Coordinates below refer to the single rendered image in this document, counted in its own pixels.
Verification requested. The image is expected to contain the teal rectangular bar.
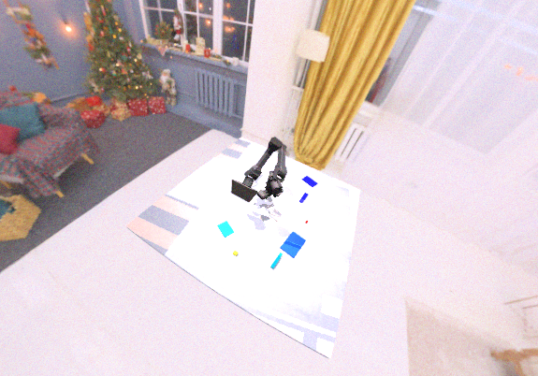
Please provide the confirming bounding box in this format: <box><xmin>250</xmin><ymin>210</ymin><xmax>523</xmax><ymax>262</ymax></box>
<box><xmin>271</xmin><ymin>253</ymin><xmax>283</xmax><ymax>269</ymax></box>

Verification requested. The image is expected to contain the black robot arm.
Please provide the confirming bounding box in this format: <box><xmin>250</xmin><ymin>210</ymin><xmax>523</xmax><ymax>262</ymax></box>
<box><xmin>241</xmin><ymin>137</ymin><xmax>287</xmax><ymax>197</ymax></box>

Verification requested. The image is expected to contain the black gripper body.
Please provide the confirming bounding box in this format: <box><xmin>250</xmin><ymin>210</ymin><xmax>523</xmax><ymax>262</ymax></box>
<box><xmin>256</xmin><ymin>181</ymin><xmax>271</xmax><ymax>200</ymax></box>

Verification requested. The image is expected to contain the cyan flat square plate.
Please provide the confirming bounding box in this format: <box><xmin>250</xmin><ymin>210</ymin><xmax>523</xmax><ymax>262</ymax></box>
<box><xmin>217</xmin><ymin>221</ymin><xmax>234</xmax><ymax>238</ymax></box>

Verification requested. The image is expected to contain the blue flat plate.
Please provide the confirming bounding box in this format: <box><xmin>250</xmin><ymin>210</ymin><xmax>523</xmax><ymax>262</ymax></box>
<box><xmin>302</xmin><ymin>176</ymin><xmax>317</xmax><ymax>187</ymax></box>
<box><xmin>280</xmin><ymin>231</ymin><xmax>305</xmax><ymax>258</ymax></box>

